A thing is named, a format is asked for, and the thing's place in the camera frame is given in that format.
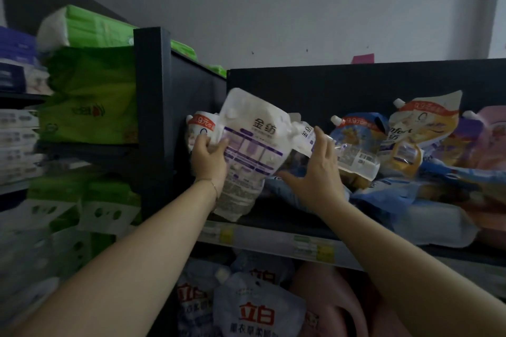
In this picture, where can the person's left hand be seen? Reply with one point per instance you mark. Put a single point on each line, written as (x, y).
(209, 163)

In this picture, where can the person's right hand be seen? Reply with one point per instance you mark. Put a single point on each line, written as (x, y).
(322, 178)

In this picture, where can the dark metal shelf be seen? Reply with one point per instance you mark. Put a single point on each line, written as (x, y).
(336, 84)

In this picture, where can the group of Chaoneng floral pouches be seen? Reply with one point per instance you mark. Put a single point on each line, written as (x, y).
(427, 119)

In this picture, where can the person's right forearm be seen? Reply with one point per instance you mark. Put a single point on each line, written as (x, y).
(407, 269)

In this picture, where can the person's left forearm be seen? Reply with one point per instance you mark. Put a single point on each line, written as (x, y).
(130, 269)

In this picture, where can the white refill pouch red lettering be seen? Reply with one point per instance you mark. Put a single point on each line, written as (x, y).
(257, 309)
(193, 301)
(261, 265)

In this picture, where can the green toilet paper pack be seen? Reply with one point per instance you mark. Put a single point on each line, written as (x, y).
(35, 206)
(108, 214)

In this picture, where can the pink sticky note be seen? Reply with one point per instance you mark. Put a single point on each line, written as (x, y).
(363, 58)

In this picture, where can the large green tissue pack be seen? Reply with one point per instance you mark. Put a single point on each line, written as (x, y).
(91, 92)

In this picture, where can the green and white tissue pack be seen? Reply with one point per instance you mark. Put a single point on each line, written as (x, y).
(91, 28)

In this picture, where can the stack of white boxes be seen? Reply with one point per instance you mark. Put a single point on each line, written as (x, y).
(19, 143)

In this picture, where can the white toilet paper packs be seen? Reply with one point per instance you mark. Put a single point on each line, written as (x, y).
(39, 269)

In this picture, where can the stack of blue packs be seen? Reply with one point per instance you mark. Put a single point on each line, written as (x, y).
(17, 56)

